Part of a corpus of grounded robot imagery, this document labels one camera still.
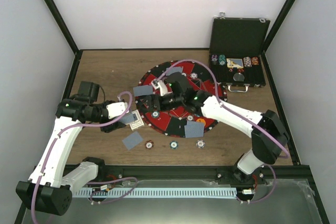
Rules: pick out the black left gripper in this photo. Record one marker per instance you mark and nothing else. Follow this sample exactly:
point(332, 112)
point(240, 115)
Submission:
point(109, 128)

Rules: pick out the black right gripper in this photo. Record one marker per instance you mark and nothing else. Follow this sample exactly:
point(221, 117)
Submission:
point(152, 102)

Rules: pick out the dealt card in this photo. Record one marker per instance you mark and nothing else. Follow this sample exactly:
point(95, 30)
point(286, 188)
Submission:
point(194, 129)
point(132, 140)
point(142, 90)
point(173, 70)

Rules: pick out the red brown chip stack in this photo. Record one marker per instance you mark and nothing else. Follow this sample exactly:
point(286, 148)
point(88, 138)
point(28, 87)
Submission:
point(149, 144)

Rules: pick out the teal chip stack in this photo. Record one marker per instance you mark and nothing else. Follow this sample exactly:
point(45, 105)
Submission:
point(174, 145)
point(222, 60)

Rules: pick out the blue white chip stack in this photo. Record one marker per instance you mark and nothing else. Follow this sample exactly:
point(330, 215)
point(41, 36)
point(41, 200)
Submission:
point(200, 143)

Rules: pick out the playing card deck with box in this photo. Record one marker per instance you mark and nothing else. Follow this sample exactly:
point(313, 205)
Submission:
point(128, 118)

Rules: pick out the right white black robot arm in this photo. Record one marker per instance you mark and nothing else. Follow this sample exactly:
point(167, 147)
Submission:
point(267, 133)

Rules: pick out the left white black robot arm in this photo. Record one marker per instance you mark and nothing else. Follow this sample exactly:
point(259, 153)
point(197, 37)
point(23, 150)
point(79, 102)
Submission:
point(48, 189)

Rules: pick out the round red black poker mat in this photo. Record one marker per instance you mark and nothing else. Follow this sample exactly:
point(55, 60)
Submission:
point(171, 123)

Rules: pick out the white playing card box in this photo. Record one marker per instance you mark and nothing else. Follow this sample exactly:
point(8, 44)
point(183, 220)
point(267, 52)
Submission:
point(138, 122)

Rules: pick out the orange big blind button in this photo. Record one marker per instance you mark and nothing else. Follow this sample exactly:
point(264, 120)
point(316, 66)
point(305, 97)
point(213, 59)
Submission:
point(201, 121)

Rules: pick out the purple chip stack in case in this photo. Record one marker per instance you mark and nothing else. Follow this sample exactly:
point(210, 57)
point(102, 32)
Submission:
point(214, 59)

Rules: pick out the teal chip stack in case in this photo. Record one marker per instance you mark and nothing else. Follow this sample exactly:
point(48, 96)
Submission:
point(222, 60)

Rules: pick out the card deck in case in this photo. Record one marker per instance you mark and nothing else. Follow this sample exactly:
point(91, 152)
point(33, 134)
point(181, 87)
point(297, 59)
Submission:
point(235, 63)

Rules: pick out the red dice in case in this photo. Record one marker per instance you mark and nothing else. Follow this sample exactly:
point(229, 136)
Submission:
point(237, 70)

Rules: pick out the white chip stack in case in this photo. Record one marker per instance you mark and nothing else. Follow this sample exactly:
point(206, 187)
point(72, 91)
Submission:
point(247, 62)

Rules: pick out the black poker chip case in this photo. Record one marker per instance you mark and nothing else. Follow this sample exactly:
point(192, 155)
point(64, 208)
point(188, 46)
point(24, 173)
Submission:
point(237, 37)

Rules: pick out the orange chip stack in case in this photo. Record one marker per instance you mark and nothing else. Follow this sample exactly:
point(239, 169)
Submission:
point(255, 61)

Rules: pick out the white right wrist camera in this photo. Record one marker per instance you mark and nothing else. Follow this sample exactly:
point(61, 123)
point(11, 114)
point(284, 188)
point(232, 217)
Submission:
point(161, 86)

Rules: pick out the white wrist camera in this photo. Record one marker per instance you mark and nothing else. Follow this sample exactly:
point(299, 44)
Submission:
point(116, 109)
point(161, 86)

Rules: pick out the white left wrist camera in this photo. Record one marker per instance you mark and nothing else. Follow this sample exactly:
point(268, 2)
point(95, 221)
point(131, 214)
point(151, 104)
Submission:
point(116, 109)

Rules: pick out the light blue slotted cable duct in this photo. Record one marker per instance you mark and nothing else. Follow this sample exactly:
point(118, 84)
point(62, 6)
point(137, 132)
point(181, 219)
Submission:
point(215, 193)

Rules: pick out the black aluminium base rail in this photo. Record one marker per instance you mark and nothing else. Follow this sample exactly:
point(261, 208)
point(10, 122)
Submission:
point(223, 174)

